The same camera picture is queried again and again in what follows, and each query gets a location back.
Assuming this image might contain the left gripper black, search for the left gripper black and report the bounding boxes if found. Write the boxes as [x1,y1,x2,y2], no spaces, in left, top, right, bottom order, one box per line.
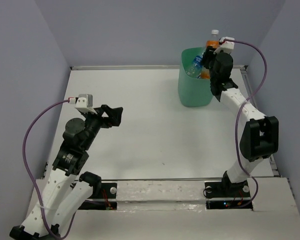
[82,104,124,149]

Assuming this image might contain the large orange label bottle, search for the large orange label bottle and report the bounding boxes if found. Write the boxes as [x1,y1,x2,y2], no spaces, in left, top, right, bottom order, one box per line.
[200,29,219,79]

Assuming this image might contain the crushed bottle blue label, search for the crushed bottle blue label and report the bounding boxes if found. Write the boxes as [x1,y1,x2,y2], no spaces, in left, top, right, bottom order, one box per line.
[185,51,204,79]

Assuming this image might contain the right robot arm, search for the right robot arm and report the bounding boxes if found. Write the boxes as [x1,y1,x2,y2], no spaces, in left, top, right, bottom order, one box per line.
[202,46,279,198]

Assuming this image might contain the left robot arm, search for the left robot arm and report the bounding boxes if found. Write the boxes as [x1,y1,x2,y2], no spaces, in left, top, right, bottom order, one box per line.
[9,104,124,240]

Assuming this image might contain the green plastic bin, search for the green plastic bin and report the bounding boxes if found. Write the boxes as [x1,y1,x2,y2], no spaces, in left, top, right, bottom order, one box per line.
[177,47,216,107]

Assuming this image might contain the white foam strip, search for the white foam strip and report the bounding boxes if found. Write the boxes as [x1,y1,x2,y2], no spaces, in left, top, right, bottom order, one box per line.
[116,180,206,202]

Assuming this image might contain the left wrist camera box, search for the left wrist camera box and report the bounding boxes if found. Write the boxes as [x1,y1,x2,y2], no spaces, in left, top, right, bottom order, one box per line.
[75,94,97,114]

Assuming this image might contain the aluminium back rail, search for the aluminium back rail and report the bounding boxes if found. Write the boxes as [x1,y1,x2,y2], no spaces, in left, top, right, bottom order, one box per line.
[69,64,248,71]

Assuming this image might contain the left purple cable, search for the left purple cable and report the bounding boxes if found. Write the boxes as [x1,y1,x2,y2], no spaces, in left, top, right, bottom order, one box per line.
[22,98,77,238]

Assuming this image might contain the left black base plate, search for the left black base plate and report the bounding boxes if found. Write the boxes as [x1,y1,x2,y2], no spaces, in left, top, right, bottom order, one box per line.
[79,181,118,211]

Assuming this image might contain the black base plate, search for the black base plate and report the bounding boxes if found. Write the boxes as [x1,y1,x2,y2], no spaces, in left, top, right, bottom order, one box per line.
[79,181,118,211]
[203,181,253,210]

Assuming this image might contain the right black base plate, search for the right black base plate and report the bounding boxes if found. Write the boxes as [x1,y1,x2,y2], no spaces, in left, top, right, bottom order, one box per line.
[203,181,253,210]

